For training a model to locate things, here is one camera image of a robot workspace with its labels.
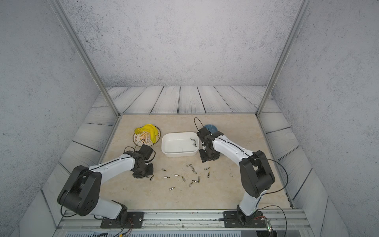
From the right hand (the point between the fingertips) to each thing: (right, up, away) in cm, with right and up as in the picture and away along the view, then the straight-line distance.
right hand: (207, 158), depth 87 cm
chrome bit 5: (+1, -10, +1) cm, 10 cm away
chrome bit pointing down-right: (-10, +10, +17) cm, 22 cm away
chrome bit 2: (-26, -7, +4) cm, 28 cm away
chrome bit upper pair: (-11, -5, +6) cm, 13 cm away
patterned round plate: (-42, +11, +18) cm, 47 cm away
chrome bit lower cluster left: (-10, -14, -2) cm, 18 cm away
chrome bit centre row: (-18, -10, 0) cm, 21 cm away
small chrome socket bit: (-8, +6, +14) cm, 18 cm away
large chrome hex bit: (0, -7, +4) cm, 8 cm away
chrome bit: (-33, -11, -1) cm, 34 cm away
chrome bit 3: (-24, -11, 0) cm, 27 cm away
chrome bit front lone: (-20, -15, -4) cm, 26 cm away
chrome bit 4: (-14, -12, 0) cm, 18 cm away
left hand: (-33, -10, +1) cm, 34 cm away
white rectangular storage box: (-18, +6, +18) cm, 26 cm away
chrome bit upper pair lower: (-7, -9, +2) cm, 11 cm away
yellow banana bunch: (-38, +17, +16) cm, 45 cm away
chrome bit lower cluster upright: (-5, -12, -1) cm, 13 cm away
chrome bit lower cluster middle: (-7, -13, -1) cm, 15 cm away
